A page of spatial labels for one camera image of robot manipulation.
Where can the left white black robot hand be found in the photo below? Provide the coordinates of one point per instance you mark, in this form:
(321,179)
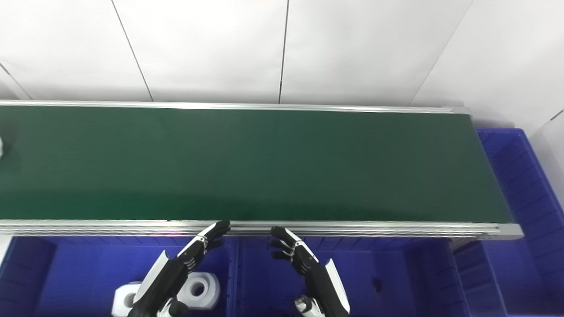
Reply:
(165,275)

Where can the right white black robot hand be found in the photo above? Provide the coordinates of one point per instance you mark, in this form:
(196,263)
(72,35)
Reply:
(324,281)

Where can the white round plastic part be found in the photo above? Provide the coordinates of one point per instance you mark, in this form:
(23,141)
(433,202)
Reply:
(209,288)

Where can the green conveyor belt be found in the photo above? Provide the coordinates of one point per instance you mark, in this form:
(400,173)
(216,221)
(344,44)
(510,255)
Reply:
(264,163)
(352,227)

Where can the blue plastic bin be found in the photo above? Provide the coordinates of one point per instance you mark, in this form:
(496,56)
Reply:
(524,220)
(387,264)
(79,273)

